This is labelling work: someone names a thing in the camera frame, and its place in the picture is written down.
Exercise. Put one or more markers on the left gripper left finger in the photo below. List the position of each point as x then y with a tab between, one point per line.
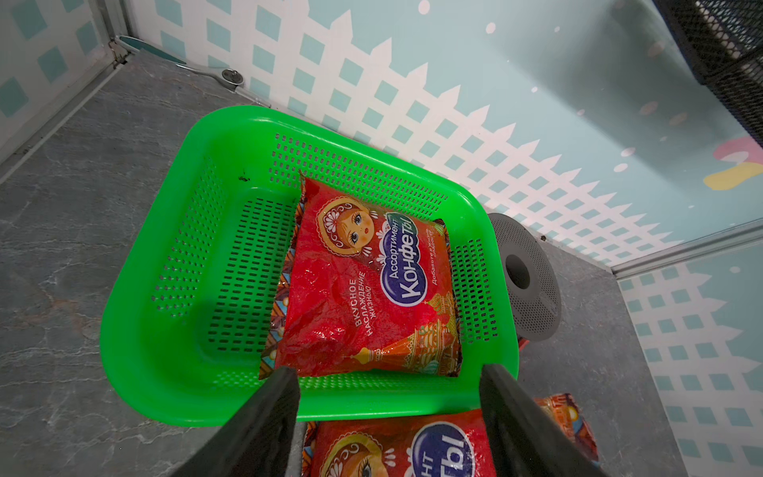
256	441

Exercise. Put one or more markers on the red candy bag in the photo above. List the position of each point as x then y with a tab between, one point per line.
362	288
429	445

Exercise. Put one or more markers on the black wire mesh basket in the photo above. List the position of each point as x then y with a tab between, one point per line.
721	41

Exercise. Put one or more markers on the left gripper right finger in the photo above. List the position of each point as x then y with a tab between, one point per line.
524	441

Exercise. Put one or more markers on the green plastic basket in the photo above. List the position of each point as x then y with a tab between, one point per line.
188	317

